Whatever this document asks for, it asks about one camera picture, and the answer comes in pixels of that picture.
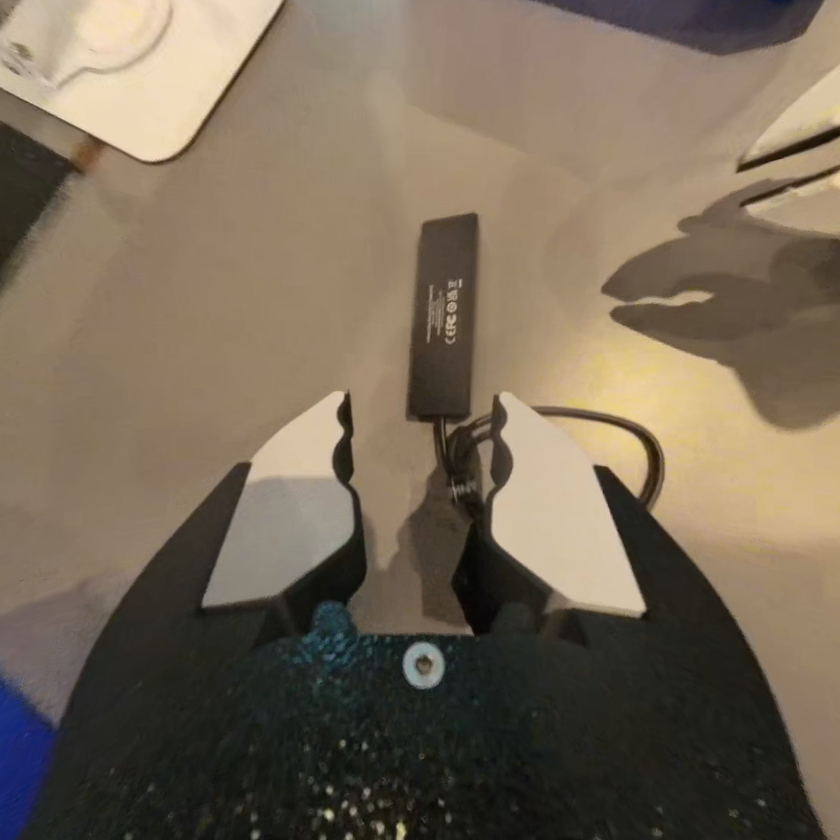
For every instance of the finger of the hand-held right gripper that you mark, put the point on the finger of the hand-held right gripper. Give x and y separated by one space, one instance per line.
807 121
814 197

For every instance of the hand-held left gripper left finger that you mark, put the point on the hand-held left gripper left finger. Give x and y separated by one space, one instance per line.
282 525

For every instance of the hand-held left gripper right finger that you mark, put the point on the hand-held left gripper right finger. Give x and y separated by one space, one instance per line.
558 525

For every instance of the black usb hub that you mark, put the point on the black usb hub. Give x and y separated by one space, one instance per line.
443 315

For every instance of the blue box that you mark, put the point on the blue box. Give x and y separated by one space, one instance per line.
656 19
19 754

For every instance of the white base document stand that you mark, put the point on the white base document stand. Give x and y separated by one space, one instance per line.
164 98

